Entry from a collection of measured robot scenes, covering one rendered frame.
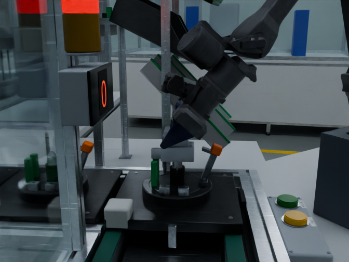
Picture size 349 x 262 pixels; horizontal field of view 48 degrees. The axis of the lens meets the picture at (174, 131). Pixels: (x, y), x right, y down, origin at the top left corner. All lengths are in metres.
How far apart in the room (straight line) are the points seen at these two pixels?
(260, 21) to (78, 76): 0.35
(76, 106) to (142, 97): 4.49
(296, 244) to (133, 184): 0.35
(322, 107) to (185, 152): 4.16
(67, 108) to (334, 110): 4.48
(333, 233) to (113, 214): 0.49
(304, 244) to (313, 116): 4.21
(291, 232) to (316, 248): 0.05
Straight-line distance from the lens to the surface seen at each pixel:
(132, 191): 0.81
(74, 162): 0.58
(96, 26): 0.55
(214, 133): 0.96
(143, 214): 0.71
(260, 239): 0.67
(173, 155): 0.75
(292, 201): 0.79
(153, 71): 0.97
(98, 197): 0.79
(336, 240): 0.92
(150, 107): 4.98
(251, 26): 0.72
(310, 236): 0.70
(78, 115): 0.51
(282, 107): 4.80
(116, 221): 0.70
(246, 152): 1.41
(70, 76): 0.51
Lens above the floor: 1.30
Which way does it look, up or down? 15 degrees down
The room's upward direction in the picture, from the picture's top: straight up
